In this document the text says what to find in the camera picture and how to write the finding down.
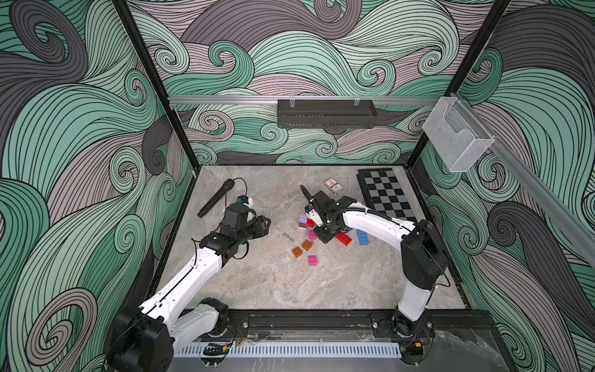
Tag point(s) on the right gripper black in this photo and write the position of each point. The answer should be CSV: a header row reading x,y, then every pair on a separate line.
x,y
320,204

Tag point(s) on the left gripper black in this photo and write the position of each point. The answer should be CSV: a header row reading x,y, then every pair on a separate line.
x,y
260,230

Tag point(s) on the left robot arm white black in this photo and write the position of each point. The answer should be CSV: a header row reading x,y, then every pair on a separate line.
x,y
147,337

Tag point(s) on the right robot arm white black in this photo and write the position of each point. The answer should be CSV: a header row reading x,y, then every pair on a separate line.
x,y
424,256

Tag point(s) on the orange lego brick upper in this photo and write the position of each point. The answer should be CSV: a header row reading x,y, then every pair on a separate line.
x,y
307,245

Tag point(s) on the orange lego brick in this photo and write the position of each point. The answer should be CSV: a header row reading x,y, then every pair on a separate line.
x,y
307,245
297,252

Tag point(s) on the light blue lego brick right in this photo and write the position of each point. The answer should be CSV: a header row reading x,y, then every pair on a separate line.
x,y
362,238

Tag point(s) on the pink lego brick lower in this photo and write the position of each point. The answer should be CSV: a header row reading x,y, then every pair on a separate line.
x,y
313,260

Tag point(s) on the orange lego brick lower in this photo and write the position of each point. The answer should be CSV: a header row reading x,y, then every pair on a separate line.
x,y
297,252

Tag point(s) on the playing card box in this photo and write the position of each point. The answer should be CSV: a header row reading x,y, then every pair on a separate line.
x,y
334,186

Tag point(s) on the black microphone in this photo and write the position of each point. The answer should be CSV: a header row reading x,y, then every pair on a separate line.
x,y
225,188

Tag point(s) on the black grey chessboard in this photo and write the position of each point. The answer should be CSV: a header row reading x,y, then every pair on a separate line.
x,y
382,192

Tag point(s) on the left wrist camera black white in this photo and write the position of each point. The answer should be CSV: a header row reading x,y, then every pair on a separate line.
x,y
238,214

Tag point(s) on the black wall tray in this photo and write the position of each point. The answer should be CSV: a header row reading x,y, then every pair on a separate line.
x,y
327,115

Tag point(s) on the white slotted cable duct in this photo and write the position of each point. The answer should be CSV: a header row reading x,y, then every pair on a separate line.
x,y
316,349

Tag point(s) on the aluminium rail back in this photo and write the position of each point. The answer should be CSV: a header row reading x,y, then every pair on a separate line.
x,y
271,99

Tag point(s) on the aluminium rail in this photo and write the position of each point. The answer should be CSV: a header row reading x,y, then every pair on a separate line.
x,y
271,99
570,226

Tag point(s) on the clear plastic wall bin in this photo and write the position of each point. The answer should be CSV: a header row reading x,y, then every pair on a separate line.
x,y
457,134

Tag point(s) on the aluminium rail right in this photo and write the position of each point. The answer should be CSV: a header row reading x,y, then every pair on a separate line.
x,y
570,226

